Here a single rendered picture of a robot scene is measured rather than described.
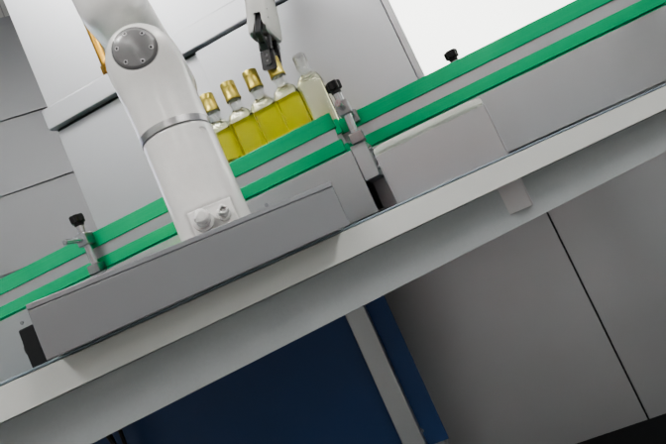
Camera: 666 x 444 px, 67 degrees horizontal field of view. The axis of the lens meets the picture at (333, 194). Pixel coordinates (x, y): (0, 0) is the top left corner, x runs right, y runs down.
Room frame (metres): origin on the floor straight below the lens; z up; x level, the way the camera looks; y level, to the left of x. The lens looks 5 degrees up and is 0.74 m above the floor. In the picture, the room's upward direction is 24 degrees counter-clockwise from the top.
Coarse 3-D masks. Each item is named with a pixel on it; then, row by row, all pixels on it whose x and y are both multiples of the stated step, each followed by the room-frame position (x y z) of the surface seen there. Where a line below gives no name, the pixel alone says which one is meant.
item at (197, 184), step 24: (168, 144) 0.62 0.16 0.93; (192, 144) 0.62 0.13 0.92; (216, 144) 0.65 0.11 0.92; (168, 168) 0.62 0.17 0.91; (192, 168) 0.61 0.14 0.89; (216, 168) 0.63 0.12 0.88; (168, 192) 0.62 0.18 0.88; (192, 192) 0.61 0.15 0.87; (216, 192) 0.62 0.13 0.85; (240, 192) 0.65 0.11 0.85; (192, 216) 0.60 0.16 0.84; (216, 216) 0.61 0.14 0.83; (240, 216) 0.63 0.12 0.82
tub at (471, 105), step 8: (464, 104) 0.71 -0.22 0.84; (472, 104) 0.71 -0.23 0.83; (480, 104) 0.75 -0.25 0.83; (448, 112) 0.71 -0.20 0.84; (456, 112) 0.71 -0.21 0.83; (464, 112) 0.72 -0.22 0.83; (432, 120) 0.72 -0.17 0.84; (440, 120) 0.72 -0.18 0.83; (448, 120) 0.72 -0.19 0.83; (416, 128) 0.72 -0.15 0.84; (424, 128) 0.72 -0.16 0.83; (432, 128) 0.73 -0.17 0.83; (400, 136) 0.73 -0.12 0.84; (408, 136) 0.73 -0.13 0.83; (416, 136) 0.73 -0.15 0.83; (384, 144) 0.73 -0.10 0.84; (392, 144) 0.73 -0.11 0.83; (400, 144) 0.74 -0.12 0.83; (376, 152) 0.75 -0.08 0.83; (384, 152) 0.75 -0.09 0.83
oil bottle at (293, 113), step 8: (280, 88) 1.07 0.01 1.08; (288, 88) 1.06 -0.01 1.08; (296, 88) 1.08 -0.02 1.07; (280, 96) 1.07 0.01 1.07; (288, 96) 1.06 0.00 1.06; (296, 96) 1.06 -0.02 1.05; (280, 104) 1.07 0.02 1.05; (288, 104) 1.06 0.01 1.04; (296, 104) 1.06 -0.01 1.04; (280, 112) 1.07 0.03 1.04; (288, 112) 1.07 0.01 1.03; (296, 112) 1.06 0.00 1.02; (304, 112) 1.06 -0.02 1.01; (288, 120) 1.07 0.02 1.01; (296, 120) 1.06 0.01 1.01; (304, 120) 1.06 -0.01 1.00; (288, 128) 1.07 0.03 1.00; (296, 128) 1.07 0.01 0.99
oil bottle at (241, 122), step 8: (232, 112) 1.10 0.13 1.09; (240, 112) 1.09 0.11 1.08; (248, 112) 1.09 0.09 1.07; (232, 120) 1.09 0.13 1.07; (240, 120) 1.09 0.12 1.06; (248, 120) 1.08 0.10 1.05; (232, 128) 1.09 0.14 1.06; (240, 128) 1.09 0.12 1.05; (248, 128) 1.08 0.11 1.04; (256, 128) 1.09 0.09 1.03; (240, 136) 1.09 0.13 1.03; (248, 136) 1.09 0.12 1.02; (256, 136) 1.08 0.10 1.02; (240, 144) 1.09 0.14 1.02; (248, 144) 1.09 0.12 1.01; (256, 144) 1.08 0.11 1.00; (264, 144) 1.09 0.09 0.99; (248, 152) 1.09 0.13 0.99
